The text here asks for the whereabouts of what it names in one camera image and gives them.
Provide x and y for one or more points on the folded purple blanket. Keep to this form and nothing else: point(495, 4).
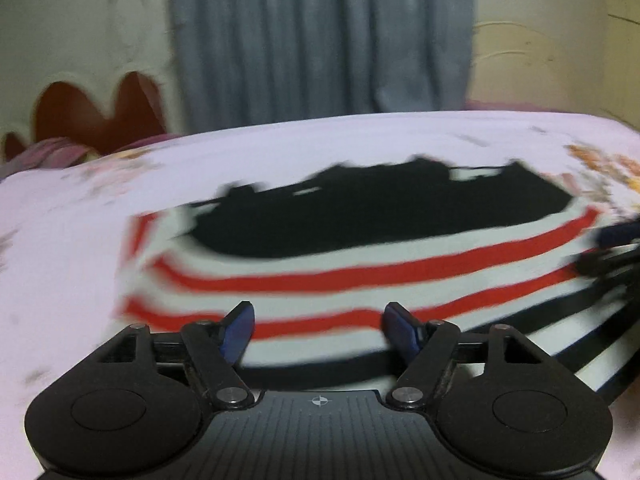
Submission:
point(45, 157)

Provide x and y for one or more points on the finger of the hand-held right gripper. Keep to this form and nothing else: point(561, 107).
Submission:
point(620, 234)
point(607, 262)

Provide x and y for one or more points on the striped knit sweater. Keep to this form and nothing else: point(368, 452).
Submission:
point(350, 260)

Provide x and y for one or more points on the red heart-shaped headboard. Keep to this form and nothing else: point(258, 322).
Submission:
point(125, 110)

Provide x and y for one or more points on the cream wardrobe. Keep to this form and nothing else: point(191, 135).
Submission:
point(622, 35)

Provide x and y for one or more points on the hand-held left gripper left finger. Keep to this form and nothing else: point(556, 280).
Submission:
point(237, 332)

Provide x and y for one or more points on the cream curved headboard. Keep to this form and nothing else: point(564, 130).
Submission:
point(540, 70)

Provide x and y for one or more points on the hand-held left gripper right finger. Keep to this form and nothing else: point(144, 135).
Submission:
point(402, 332)

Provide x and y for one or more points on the pink floral bed sheet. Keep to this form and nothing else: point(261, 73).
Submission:
point(65, 240)

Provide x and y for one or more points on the wide blue curtain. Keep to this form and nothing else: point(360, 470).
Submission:
point(320, 35)

